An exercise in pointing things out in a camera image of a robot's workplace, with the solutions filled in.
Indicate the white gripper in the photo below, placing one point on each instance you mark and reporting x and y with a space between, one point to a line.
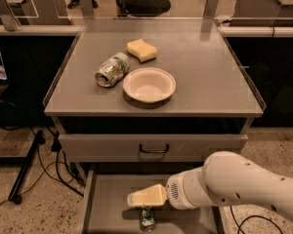
176 190

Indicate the green crushed can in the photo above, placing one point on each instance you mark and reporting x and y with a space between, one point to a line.
147 220

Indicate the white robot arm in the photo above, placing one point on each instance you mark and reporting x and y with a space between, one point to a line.
225 179

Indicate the grey top drawer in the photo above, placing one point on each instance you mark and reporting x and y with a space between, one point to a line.
125 148

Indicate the open grey middle drawer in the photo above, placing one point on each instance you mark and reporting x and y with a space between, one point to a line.
105 209

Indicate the grey drawer cabinet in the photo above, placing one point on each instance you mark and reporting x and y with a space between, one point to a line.
213 94

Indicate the silver crushed can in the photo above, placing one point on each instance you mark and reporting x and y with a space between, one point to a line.
112 70

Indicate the white paper bowl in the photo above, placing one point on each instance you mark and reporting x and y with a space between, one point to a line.
149 85

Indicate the black stand leg with wheel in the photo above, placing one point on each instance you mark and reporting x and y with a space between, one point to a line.
14 195

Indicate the yellow sponge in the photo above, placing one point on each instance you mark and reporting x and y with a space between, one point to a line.
142 50

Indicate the grey background table left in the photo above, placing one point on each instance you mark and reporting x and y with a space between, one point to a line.
14 13

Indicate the black drawer handle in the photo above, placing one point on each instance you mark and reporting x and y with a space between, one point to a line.
154 151

